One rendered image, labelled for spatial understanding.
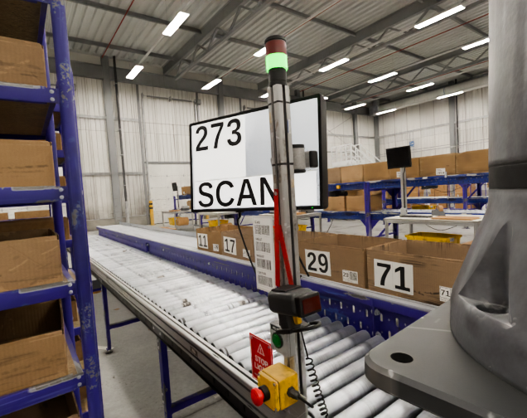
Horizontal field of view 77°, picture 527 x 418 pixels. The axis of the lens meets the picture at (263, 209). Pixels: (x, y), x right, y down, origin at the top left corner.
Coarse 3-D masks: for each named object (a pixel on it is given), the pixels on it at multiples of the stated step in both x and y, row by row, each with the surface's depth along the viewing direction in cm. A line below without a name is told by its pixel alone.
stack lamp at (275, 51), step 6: (270, 42) 76; (276, 42) 76; (282, 42) 76; (270, 48) 76; (276, 48) 76; (282, 48) 76; (270, 54) 76; (276, 54) 76; (282, 54) 76; (270, 60) 76; (276, 60) 76; (282, 60) 76; (270, 66) 77; (276, 66) 76; (282, 66) 76
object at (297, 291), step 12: (276, 288) 75; (288, 288) 73; (300, 288) 73; (276, 300) 72; (288, 300) 69; (300, 300) 67; (312, 300) 68; (276, 312) 73; (288, 312) 69; (300, 312) 67; (312, 312) 68; (288, 324) 72; (300, 324) 73
